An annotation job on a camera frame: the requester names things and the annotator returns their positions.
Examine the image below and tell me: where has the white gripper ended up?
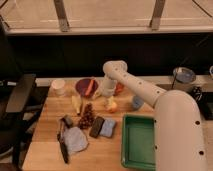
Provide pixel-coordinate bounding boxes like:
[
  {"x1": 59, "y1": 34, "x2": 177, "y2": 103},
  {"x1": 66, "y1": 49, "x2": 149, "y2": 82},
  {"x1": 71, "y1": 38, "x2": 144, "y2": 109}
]
[{"x1": 92, "y1": 77, "x2": 117, "y2": 106}]

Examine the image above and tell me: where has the white plastic cup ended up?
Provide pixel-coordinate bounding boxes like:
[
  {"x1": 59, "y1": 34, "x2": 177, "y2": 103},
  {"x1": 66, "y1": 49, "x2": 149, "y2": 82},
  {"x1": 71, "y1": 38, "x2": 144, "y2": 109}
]
[{"x1": 51, "y1": 79, "x2": 66, "y2": 96}]

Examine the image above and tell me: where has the orange carrot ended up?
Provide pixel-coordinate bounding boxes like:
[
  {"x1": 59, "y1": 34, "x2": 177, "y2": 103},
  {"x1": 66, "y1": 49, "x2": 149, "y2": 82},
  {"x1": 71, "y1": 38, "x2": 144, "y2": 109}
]
[{"x1": 85, "y1": 78, "x2": 95, "y2": 97}]

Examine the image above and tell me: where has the black-handled knife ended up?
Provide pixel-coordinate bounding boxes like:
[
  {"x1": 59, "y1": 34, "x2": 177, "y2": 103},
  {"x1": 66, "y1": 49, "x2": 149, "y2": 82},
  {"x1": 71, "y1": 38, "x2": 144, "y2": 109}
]
[{"x1": 57, "y1": 121, "x2": 69, "y2": 164}]

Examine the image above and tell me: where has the black chair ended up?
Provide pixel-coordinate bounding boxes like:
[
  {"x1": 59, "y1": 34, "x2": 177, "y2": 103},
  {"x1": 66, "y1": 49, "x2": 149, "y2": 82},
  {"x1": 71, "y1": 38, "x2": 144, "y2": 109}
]
[{"x1": 0, "y1": 73, "x2": 41, "y2": 168}]

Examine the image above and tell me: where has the wooden cutting board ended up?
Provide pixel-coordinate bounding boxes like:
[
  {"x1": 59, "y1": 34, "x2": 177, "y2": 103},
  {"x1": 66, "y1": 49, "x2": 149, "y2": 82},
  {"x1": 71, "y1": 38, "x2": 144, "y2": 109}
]
[{"x1": 21, "y1": 77, "x2": 166, "y2": 171}]

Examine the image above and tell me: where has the yellow-red apple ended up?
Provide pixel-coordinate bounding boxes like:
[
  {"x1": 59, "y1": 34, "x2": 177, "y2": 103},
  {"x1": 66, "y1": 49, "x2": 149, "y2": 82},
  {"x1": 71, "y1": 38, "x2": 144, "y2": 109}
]
[{"x1": 106, "y1": 102, "x2": 118, "y2": 113}]

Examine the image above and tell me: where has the purple bowl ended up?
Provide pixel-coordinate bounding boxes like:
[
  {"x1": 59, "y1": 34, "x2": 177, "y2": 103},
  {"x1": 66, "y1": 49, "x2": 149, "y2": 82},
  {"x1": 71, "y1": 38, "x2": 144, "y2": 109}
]
[{"x1": 75, "y1": 78, "x2": 98, "y2": 98}]

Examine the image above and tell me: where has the orange-red bowl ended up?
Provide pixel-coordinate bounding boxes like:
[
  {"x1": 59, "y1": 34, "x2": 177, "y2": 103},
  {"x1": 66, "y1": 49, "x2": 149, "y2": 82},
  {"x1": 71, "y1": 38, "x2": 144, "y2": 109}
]
[{"x1": 114, "y1": 82, "x2": 125, "y2": 96}]

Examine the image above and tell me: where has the grey metal bowl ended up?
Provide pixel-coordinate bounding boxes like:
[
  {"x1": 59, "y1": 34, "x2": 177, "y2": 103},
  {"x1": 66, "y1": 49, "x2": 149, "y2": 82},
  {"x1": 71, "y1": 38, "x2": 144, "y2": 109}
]
[{"x1": 173, "y1": 67, "x2": 196, "y2": 84}]

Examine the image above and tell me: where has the small grey block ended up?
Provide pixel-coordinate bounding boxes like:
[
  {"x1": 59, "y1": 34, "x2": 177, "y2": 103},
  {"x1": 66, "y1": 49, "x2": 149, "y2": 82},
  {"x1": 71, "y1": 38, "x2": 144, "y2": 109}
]
[{"x1": 62, "y1": 115, "x2": 73, "y2": 128}]

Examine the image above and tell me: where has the blue sponge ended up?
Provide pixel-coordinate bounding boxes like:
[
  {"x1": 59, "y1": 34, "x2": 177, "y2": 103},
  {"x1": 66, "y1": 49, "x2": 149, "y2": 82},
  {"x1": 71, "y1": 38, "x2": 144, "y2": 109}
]
[{"x1": 100, "y1": 119, "x2": 116, "y2": 138}]

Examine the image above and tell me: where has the blue-grey cloth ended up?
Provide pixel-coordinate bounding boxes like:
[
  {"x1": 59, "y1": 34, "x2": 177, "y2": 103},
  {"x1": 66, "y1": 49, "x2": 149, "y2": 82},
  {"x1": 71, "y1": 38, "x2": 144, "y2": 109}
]
[{"x1": 63, "y1": 127, "x2": 88, "y2": 155}]

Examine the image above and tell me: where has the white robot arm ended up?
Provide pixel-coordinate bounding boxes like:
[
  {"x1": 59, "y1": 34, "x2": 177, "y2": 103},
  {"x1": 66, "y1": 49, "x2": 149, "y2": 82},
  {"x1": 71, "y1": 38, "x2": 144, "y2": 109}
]
[{"x1": 101, "y1": 60, "x2": 207, "y2": 171}]

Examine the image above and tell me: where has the bunch of dark grapes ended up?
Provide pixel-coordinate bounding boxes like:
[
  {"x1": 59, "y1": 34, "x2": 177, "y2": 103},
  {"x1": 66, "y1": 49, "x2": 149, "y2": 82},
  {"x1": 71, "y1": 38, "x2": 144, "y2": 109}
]
[{"x1": 78, "y1": 103, "x2": 94, "y2": 129}]

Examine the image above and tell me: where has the green plastic tray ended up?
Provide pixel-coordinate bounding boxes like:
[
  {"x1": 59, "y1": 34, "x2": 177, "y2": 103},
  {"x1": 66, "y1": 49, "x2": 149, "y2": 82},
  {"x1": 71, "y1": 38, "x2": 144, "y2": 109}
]
[{"x1": 121, "y1": 115, "x2": 155, "y2": 171}]

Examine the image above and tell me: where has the blue cup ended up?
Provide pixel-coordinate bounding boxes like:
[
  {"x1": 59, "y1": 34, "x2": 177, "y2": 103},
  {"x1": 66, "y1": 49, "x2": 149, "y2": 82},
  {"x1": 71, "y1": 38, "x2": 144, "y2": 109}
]
[{"x1": 132, "y1": 96, "x2": 144, "y2": 110}]

